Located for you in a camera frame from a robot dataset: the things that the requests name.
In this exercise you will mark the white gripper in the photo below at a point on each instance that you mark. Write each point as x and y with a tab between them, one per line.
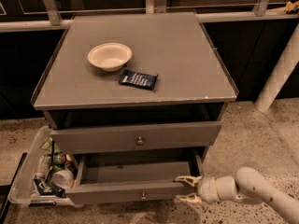
206	188

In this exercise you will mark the grey drawer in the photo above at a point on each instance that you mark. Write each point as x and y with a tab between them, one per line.
134	176
136	137

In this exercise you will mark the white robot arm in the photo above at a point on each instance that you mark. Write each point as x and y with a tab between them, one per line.
248	186

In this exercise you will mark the grey drawer cabinet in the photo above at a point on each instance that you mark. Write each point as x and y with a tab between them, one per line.
192	86

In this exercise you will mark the grey top drawer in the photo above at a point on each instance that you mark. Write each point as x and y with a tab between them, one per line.
136	137

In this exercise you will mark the blue snack packet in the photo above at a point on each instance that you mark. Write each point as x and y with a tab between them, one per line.
138	80

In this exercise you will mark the white paper cup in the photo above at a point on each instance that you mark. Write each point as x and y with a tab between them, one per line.
63	179

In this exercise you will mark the green can in bin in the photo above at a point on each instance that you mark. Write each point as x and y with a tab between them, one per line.
58	159

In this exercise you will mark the blue packet in bin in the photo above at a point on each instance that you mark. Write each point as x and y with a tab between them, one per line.
44	189

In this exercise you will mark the green chip bag in bin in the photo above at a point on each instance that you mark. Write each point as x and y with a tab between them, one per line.
50	146

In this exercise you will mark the clear plastic bottle in bin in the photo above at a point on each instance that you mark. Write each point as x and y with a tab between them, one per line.
42	168

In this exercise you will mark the white bowl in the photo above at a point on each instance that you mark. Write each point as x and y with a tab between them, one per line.
109	57

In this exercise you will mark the clear plastic bin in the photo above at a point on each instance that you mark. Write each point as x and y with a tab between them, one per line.
23	190

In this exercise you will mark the metal railing frame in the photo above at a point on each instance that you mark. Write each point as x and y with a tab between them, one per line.
260	12

